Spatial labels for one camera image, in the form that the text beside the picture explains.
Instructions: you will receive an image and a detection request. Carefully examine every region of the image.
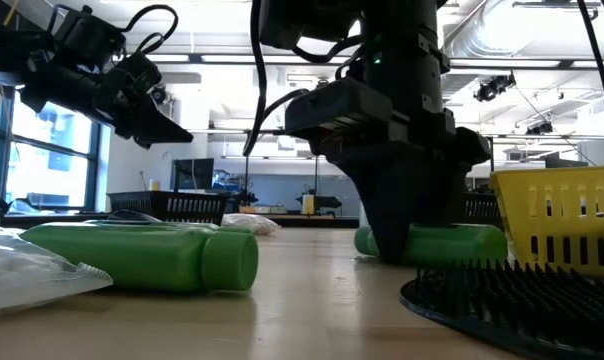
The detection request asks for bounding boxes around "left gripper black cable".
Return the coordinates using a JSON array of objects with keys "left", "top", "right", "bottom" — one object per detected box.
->
[{"left": 119, "top": 3, "right": 180, "bottom": 56}]

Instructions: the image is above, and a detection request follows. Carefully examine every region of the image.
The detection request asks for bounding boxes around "cotton swab bag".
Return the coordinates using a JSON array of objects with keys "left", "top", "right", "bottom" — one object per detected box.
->
[{"left": 0, "top": 222, "right": 114, "bottom": 317}]

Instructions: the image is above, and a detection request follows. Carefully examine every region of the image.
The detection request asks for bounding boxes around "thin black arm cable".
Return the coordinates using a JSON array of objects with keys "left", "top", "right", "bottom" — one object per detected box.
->
[{"left": 575, "top": 0, "right": 604, "bottom": 166}]

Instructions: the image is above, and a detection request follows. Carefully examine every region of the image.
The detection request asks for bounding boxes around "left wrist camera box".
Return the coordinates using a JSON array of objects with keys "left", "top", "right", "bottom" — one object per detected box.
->
[{"left": 54, "top": 5, "right": 126, "bottom": 66}]

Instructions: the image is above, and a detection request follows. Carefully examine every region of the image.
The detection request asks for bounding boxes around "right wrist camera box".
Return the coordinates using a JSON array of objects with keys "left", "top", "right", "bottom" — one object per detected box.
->
[{"left": 258, "top": 0, "right": 364, "bottom": 51}]

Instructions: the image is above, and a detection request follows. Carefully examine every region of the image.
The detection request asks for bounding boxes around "black plastic basket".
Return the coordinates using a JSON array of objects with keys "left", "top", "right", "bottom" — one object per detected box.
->
[
  {"left": 460, "top": 192, "right": 504, "bottom": 232},
  {"left": 106, "top": 190, "right": 232, "bottom": 226}
]

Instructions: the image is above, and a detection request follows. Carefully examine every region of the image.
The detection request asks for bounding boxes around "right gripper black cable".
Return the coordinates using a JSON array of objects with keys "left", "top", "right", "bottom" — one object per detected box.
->
[{"left": 241, "top": 0, "right": 311, "bottom": 157}]

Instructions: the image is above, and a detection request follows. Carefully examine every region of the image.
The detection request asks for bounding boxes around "green travel bottle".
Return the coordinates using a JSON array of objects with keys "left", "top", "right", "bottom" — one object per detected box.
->
[
  {"left": 20, "top": 222, "right": 260, "bottom": 294},
  {"left": 354, "top": 223, "right": 509, "bottom": 267},
  {"left": 84, "top": 218, "right": 256, "bottom": 236}
]

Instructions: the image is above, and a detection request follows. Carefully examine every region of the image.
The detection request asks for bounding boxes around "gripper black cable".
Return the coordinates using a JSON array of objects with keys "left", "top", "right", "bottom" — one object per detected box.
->
[
  {"left": 241, "top": 0, "right": 311, "bottom": 157},
  {"left": 119, "top": 3, "right": 180, "bottom": 56}
]

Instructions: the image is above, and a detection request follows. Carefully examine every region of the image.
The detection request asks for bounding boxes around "bagged black round pad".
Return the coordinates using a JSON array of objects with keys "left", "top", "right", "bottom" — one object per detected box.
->
[{"left": 106, "top": 209, "right": 159, "bottom": 225}]

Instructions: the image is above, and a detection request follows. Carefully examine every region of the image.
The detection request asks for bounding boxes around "yellow plastic basket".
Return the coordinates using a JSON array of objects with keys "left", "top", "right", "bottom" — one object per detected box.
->
[{"left": 489, "top": 166, "right": 604, "bottom": 281}]

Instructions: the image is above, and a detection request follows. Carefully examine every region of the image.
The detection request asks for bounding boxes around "long ceiling light bar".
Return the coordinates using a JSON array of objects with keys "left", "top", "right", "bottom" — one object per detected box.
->
[{"left": 146, "top": 52, "right": 604, "bottom": 70}]

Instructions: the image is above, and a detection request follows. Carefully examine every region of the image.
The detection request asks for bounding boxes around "black oval bristle brush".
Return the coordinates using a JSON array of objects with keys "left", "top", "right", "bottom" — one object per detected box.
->
[{"left": 398, "top": 258, "right": 604, "bottom": 360}]

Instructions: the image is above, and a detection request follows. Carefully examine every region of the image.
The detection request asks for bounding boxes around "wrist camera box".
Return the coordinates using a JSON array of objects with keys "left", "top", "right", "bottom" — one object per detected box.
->
[
  {"left": 54, "top": 5, "right": 126, "bottom": 66},
  {"left": 258, "top": 0, "right": 364, "bottom": 51}
]

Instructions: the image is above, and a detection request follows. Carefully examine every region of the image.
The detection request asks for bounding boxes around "large window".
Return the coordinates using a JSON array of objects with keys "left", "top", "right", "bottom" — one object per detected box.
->
[{"left": 0, "top": 74, "right": 103, "bottom": 211}]

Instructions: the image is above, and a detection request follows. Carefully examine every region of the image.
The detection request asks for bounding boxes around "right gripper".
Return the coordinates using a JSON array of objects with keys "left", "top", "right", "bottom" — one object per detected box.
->
[{"left": 284, "top": 78, "right": 493, "bottom": 265}]

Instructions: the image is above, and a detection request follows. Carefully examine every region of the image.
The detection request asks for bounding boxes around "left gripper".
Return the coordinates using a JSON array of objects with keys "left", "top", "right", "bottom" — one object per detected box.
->
[{"left": 20, "top": 52, "right": 194, "bottom": 150}]

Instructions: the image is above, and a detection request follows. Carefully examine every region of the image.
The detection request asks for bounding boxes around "black background rig frame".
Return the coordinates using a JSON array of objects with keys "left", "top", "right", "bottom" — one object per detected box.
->
[{"left": 241, "top": 128, "right": 321, "bottom": 201}]

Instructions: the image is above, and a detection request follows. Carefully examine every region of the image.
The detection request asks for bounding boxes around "cotton ball bag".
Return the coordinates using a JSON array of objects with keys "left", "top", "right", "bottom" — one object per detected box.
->
[{"left": 220, "top": 213, "right": 282, "bottom": 237}]

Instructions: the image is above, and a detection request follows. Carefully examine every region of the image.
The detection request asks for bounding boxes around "black background monitor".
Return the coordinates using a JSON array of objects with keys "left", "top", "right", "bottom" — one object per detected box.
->
[{"left": 170, "top": 157, "right": 216, "bottom": 191}]

